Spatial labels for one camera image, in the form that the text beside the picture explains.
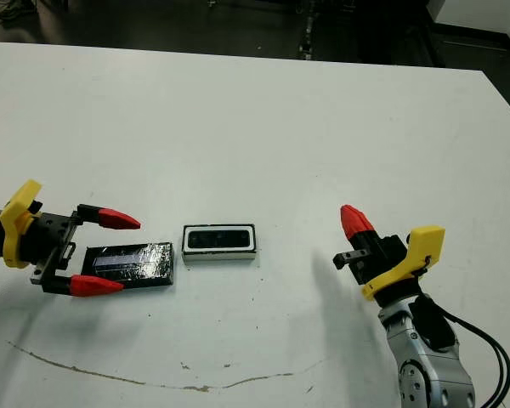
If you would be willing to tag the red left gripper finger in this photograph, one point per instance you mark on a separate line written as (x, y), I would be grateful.
(93, 286)
(110, 219)

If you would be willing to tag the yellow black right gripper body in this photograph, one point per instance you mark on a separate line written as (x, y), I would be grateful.
(391, 255)

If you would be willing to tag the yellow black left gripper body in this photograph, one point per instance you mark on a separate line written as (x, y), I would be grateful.
(47, 238)

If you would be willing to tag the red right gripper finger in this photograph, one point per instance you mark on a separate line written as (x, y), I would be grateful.
(363, 225)
(352, 229)

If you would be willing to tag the black camera box lid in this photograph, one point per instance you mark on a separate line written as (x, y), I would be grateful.
(127, 263)

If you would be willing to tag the slim black camera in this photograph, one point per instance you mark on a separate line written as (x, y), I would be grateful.
(217, 238)

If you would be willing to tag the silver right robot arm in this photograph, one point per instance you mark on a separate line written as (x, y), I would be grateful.
(429, 365)

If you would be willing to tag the metal pole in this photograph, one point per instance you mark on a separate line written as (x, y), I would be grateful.
(308, 30)

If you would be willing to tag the camera box base white inlay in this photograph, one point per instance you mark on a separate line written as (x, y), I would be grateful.
(219, 256)

